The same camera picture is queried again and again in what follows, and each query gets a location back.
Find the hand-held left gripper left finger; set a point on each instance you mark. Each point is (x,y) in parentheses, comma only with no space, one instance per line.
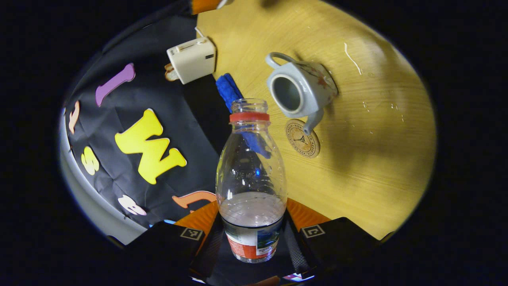
(186,246)

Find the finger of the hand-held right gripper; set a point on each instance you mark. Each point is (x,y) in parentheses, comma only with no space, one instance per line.
(204,6)

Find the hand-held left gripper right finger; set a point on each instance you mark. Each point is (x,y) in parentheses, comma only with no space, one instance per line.
(329,242)

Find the clear plastic water bottle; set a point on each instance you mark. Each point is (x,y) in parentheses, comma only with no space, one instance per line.
(250,174)

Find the round wooden coaster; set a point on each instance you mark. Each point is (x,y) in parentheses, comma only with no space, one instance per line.
(303,145)

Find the white ceramic teacup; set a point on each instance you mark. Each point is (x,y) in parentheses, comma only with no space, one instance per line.
(313,85)

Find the white toaster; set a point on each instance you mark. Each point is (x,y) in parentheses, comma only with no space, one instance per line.
(192,59)

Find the brown bread slice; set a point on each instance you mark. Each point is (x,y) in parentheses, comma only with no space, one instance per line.
(168,66)

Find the pale bread slice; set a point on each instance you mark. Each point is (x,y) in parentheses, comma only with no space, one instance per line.
(173,75)

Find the blue towel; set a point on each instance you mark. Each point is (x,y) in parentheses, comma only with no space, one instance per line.
(229,91)

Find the black backdrop cloth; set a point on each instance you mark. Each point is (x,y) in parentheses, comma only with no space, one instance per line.
(186,103)

